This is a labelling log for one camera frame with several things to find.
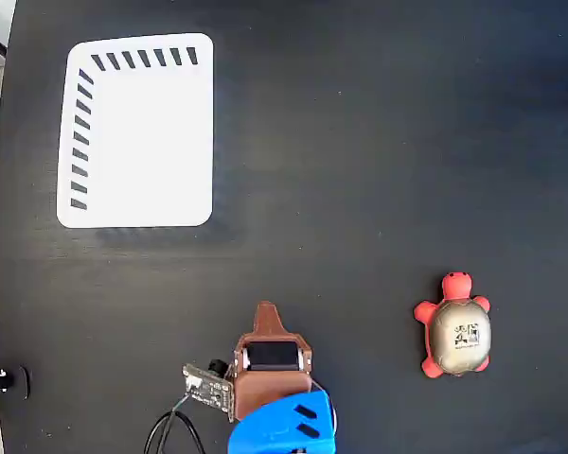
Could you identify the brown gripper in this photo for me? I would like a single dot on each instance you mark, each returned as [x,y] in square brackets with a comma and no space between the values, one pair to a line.
[271,389]

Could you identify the red turtle toy gold shell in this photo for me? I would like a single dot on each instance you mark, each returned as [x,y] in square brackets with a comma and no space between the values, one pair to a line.
[459,338]

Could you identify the black camera circuit board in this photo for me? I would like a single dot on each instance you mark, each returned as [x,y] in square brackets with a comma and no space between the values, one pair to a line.
[208,390]

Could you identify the white rectangular tray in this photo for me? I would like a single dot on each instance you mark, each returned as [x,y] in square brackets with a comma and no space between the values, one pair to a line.
[151,142]

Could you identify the black stand clamp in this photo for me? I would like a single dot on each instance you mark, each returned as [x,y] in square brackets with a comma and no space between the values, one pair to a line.
[9,380]

